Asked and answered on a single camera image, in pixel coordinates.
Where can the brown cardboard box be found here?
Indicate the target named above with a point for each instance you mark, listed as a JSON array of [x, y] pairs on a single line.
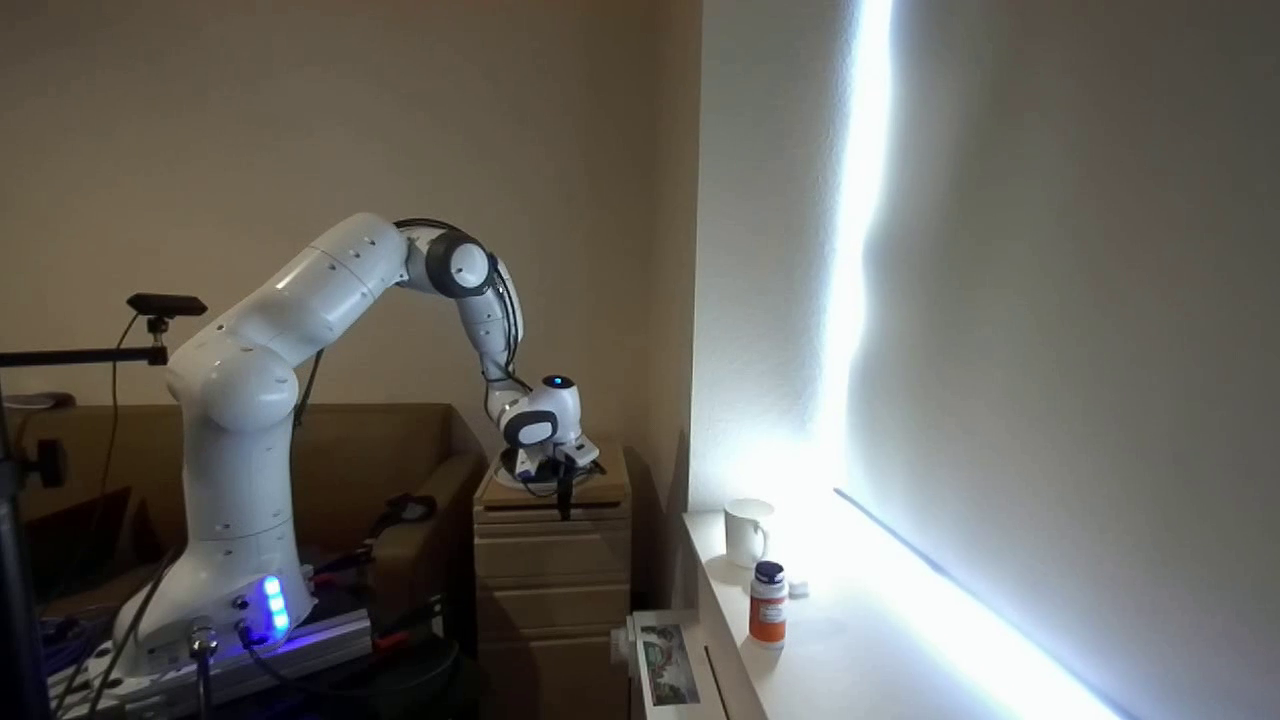
[[383, 487]]

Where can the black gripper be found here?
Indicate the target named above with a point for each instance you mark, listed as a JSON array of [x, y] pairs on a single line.
[[562, 475]]

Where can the orange pill bottle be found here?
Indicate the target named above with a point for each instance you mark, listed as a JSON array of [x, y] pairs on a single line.
[[771, 603]]

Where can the white window blind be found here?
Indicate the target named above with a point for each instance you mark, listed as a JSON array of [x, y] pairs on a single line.
[[1070, 378]]

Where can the white mug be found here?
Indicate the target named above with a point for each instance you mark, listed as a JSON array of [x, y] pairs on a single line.
[[747, 530]]

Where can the white radiator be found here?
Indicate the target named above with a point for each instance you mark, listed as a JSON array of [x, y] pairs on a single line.
[[665, 669]]

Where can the wooden drawer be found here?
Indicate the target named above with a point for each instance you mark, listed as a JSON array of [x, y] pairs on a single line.
[[548, 562]]

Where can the robot base with blue lights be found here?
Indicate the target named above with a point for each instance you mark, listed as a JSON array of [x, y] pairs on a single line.
[[245, 640]]

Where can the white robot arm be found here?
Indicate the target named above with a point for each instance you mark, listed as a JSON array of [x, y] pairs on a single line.
[[243, 402]]

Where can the wooden drawer cabinet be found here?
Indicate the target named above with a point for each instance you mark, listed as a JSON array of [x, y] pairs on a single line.
[[544, 652]]

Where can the black camera on stand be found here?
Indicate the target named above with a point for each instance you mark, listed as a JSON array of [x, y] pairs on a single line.
[[155, 309]]

